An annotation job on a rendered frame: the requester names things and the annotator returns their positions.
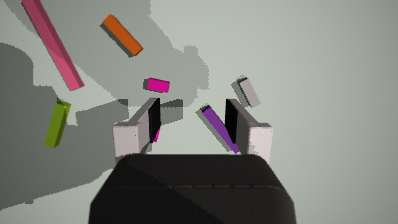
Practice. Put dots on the grey rectangular block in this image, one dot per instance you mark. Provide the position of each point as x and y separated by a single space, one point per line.
249 92

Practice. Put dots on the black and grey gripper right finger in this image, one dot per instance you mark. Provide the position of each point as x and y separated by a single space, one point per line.
250 136

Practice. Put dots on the orange rod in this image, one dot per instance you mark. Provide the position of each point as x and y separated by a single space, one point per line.
123 35

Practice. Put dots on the pink rod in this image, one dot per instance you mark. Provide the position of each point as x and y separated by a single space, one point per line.
52 41

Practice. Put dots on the purple rod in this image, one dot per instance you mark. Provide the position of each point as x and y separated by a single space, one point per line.
216 122

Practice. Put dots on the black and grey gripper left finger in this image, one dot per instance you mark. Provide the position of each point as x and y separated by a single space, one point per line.
134 136

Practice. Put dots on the lime green rectangular bar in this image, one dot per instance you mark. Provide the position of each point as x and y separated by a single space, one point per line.
57 124

